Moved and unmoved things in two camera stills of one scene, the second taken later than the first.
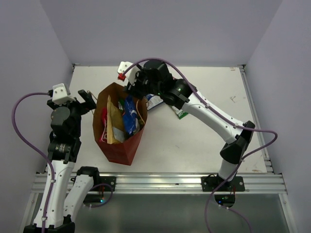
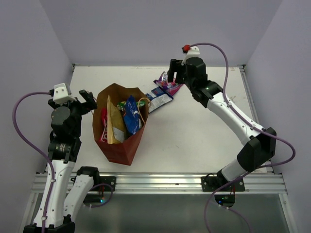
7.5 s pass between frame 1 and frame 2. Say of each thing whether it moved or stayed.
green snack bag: moved
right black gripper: moved
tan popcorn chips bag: stayed
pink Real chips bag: stayed
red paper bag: stayed
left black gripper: stayed
